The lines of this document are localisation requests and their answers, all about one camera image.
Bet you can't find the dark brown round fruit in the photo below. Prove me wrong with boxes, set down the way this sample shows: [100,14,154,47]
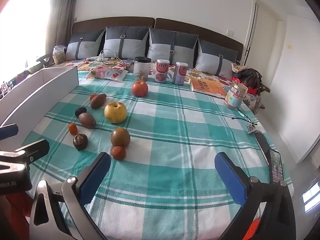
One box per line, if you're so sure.
[73,134,88,151]

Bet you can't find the black cord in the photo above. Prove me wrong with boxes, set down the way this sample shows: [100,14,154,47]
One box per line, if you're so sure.
[231,107,258,130]

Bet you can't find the silver orange food can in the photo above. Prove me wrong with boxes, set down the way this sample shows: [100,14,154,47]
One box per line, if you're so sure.
[172,62,188,85]

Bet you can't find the metal keys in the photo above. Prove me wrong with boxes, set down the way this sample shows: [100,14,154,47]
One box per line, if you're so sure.
[246,122,259,135]

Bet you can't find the white power strip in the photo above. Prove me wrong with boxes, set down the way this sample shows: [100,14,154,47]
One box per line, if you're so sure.
[86,52,109,62]

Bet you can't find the white door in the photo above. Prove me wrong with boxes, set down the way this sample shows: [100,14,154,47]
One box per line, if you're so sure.
[244,0,279,80]

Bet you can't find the grey two-tone pillow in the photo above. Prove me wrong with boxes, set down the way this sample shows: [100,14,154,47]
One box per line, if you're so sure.
[194,39,239,79]
[146,27,199,68]
[102,26,150,60]
[64,29,105,61]

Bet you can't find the row of grey pillows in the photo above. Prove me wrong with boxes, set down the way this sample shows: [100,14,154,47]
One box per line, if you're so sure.
[71,17,244,64]

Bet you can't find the grey curtain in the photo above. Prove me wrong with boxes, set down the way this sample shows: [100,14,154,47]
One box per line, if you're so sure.
[45,0,80,55]

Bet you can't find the pink white snack bag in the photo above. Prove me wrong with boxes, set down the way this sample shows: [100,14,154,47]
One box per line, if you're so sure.
[86,66,129,82]

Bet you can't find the green brown round fruit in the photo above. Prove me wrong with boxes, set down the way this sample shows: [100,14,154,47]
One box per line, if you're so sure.
[111,127,131,148]

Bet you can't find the red clothing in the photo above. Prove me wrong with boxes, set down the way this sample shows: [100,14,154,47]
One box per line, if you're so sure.
[5,194,34,240]

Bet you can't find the yellow apple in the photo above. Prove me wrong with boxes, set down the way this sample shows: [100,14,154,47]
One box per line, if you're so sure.
[104,101,127,124]

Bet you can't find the grey chair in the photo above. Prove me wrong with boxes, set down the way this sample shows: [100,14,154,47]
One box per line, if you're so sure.
[36,54,52,68]

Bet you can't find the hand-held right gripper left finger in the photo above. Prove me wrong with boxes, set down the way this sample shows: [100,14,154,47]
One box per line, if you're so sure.
[29,152,112,240]

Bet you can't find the orange mesh item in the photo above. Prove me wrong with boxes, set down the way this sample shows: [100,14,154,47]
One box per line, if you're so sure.
[241,217,262,240]

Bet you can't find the teal label tin can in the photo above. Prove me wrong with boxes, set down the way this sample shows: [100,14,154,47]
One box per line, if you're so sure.
[224,81,248,109]

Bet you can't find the small orange tangerine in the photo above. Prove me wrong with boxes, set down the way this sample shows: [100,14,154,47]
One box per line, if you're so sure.
[111,146,126,160]

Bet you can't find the teal plaid blanket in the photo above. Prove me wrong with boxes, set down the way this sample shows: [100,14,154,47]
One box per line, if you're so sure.
[21,71,295,240]

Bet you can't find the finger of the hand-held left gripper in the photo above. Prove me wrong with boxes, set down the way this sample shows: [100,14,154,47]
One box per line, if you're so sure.
[0,139,50,173]
[0,124,19,140]

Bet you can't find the red apple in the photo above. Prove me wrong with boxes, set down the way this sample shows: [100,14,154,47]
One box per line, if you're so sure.
[132,80,148,97]

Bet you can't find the orange label food can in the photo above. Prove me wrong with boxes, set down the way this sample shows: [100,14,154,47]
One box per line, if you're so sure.
[154,59,170,83]

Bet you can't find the black smartphone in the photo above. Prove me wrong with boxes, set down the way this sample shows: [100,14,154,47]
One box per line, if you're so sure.
[268,149,283,184]

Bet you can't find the orange book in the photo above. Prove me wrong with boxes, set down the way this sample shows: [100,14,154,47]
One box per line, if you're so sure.
[189,77,227,97]

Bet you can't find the white cardboard box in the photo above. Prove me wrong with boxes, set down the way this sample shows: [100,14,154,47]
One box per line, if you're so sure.
[0,66,79,130]

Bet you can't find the clear jar with black lid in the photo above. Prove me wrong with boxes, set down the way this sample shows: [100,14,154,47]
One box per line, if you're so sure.
[134,57,152,81]

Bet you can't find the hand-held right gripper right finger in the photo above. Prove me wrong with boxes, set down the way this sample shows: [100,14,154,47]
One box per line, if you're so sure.
[214,152,297,240]

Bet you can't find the clear plastic bag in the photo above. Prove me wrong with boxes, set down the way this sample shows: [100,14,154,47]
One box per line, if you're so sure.
[52,45,67,64]

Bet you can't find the brown handbag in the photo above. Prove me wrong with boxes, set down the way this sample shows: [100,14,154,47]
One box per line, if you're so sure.
[231,64,270,95]

